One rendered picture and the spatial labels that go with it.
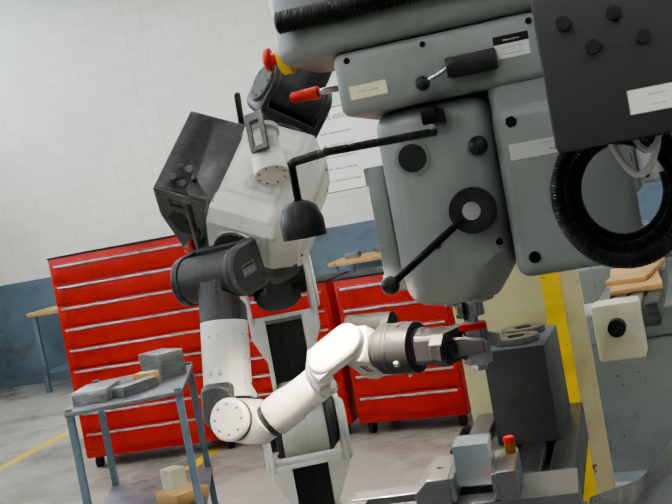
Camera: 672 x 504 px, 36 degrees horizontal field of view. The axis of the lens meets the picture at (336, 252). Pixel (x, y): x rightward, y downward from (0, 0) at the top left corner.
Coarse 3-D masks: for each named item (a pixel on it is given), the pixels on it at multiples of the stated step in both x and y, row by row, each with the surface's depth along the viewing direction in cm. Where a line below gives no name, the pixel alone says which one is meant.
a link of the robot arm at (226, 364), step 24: (216, 336) 193; (240, 336) 194; (216, 360) 192; (240, 360) 192; (216, 384) 190; (240, 384) 191; (216, 408) 188; (240, 408) 186; (216, 432) 187; (240, 432) 185
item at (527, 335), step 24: (504, 336) 207; (528, 336) 202; (552, 336) 210; (504, 360) 200; (528, 360) 199; (552, 360) 205; (504, 384) 201; (528, 384) 199; (552, 384) 200; (504, 408) 201; (528, 408) 200; (552, 408) 198; (504, 432) 202; (528, 432) 200; (552, 432) 199
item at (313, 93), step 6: (300, 90) 186; (306, 90) 185; (312, 90) 184; (318, 90) 184; (324, 90) 184; (330, 90) 184; (336, 90) 184; (294, 96) 186; (300, 96) 185; (306, 96) 185; (312, 96) 185; (318, 96) 185; (294, 102) 186
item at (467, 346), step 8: (448, 344) 171; (456, 344) 171; (464, 344) 170; (472, 344) 169; (480, 344) 168; (448, 352) 171; (456, 352) 171; (464, 352) 170; (472, 352) 169; (480, 352) 169
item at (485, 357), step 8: (464, 336) 171; (472, 336) 170; (480, 336) 170; (488, 336) 172; (488, 344) 171; (488, 352) 171; (464, 360) 172; (472, 360) 171; (480, 360) 170; (488, 360) 171
